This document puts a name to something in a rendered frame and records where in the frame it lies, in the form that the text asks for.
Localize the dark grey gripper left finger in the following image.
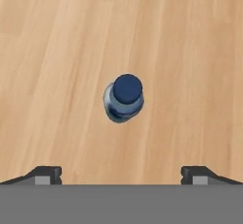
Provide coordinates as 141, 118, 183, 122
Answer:
0, 165, 63, 186

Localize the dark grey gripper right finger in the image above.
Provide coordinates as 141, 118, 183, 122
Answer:
180, 165, 243, 186

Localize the clear bottle with blue cap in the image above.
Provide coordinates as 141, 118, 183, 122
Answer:
102, 73, 145, 123

